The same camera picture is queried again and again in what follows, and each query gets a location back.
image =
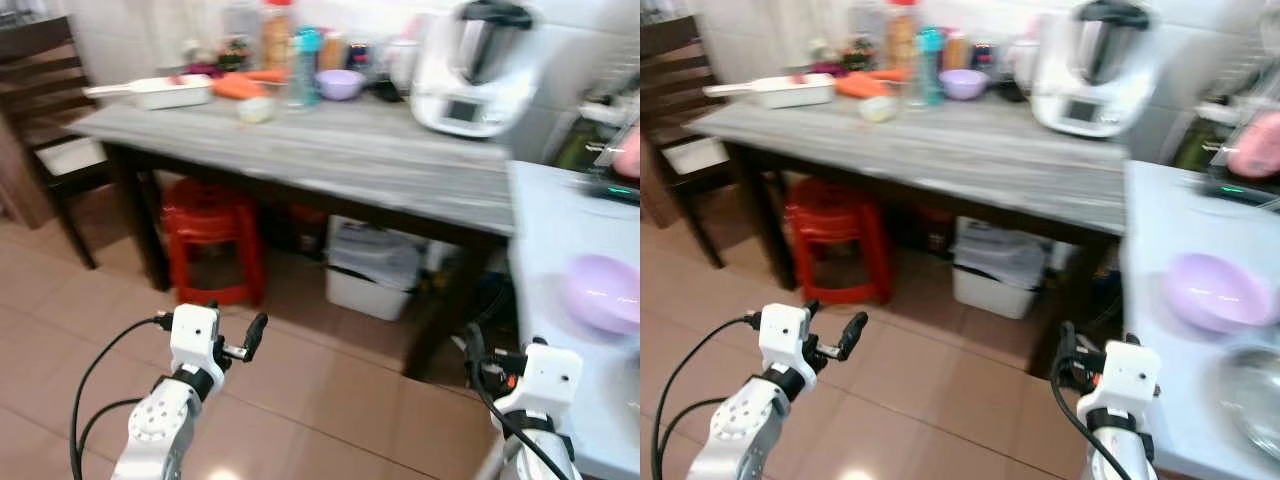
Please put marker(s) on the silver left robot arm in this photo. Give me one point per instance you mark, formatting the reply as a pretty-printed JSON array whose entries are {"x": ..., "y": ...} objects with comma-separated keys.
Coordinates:
[
  {"x": 742, "y": 430},
  {"x": 160, "y": 425}
]

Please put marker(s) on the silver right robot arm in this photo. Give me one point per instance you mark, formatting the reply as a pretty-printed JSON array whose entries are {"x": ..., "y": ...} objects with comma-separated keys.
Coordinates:
[
  {"x": 535, "y": 450},
  {"x": 1120, "y": 450}
]

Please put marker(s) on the red plastic stool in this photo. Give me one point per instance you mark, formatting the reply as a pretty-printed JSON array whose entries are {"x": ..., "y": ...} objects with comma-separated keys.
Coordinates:
[
  {"x": 205, "y": 225},
  {"x": 830, "y": 225}
]

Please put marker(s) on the large purple plastic bowl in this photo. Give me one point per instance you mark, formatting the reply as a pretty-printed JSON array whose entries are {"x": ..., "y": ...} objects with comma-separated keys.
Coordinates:
[
  {"x": 605, "y": 295},
  {"x": 1215, "y": 295}
]

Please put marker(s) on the white storage bin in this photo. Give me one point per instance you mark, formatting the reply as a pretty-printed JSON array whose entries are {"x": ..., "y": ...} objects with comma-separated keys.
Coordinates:
[
  {"x": 372, "y": 270},
  {"x": 998, "y": 270}
]

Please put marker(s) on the white-clothed table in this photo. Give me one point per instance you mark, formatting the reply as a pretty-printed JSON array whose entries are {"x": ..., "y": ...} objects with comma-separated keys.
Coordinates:
[
  {"x": 1170, "y": 230},
  {"x": 560, "y": 230}
]

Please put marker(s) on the metal bowl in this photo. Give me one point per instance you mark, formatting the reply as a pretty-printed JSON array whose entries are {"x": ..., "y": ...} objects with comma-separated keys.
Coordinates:
[{"x": 1255, "y": 400}]

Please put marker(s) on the black device with green light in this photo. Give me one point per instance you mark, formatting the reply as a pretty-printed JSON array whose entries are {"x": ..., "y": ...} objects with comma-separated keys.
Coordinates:
[
  {"x": 1235, "y": 192},
  {"x": 615, "y": 192}
]

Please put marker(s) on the white box on chair seat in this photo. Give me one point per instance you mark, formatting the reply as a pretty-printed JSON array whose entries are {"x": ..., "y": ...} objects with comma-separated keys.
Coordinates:
[
  {"x": 72, "y": 155},
  {"x": 700, "y": 155}
]

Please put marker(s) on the small pale cup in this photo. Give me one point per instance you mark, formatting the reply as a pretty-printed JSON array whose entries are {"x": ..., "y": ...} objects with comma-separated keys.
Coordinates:
[
  {"x": 878, "y": 109},
  {"x": 256, "y": 110}
]

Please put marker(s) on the grey-topped dark-legged table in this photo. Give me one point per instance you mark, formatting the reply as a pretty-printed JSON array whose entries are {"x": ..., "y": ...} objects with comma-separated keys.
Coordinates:
[
  {"x": 340, "y": 150},
  {"x": 950, "y": 150}
]

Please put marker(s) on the pink rounded object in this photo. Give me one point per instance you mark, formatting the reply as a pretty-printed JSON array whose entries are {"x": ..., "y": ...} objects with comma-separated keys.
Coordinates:
[
  {"x": 628, "y": 155},
  {"x": 1258, "y": 145}
]

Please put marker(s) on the blue-capped clear bottle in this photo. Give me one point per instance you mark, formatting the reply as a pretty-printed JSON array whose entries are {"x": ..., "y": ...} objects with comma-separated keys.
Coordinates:
[
  {"x": 928, "y": 68},
  {"x": 304, "y": 70}
]

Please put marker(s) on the small purple bowl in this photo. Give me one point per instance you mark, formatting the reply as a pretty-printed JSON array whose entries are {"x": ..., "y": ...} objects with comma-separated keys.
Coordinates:
[
  {"x": 962, "y": 85},
  {"x": 340, "y": 85}
]

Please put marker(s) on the dark wooden chair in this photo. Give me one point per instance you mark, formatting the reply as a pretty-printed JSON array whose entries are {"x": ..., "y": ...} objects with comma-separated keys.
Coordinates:
[
  {"x": 45, "y": 80},
  {"x": 672, "y": 90}
]

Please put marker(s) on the white food processor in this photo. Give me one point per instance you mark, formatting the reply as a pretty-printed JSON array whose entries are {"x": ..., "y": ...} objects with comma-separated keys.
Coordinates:
[
  {"x": 1090, "y": 85},
  {"x": 470, "y": 85}
]

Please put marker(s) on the red-lidded orange jar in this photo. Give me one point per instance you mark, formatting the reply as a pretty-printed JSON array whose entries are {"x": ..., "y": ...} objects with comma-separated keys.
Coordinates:
[
  {"x": 277, "y": 40},
  {"x": 902, "y": 38}
]

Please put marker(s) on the small brown jar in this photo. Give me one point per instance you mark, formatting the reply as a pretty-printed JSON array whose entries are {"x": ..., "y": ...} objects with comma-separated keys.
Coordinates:
[
  {"x": 956, "y": 52},
  {"x": 332, "y": 52}
]

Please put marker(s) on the dark drink can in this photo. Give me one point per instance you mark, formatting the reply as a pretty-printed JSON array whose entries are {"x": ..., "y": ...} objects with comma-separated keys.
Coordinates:
[
  {"x": 983, "y": 58},
  {"x": 359, "y": 58}
]

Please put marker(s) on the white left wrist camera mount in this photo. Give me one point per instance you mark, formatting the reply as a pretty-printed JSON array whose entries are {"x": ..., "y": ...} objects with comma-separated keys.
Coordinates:
[
  {"x": 195, "y": 335},
  {"x": 783, "y": 335}
]

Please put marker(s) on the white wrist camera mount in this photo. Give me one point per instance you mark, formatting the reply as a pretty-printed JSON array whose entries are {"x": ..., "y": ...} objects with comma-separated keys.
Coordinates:
[
  {"x": 545, "y": 380},
  {"x": 195, "y": 335},
  {"x": 783, "y": 335},
  {"x": 1125, "y": 380}
]

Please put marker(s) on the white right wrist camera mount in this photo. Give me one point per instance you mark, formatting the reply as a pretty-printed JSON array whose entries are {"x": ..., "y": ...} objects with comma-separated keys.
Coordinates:
[
  {"x": 545, "y": 380},
  {"x": 1125, "y": 380}
]

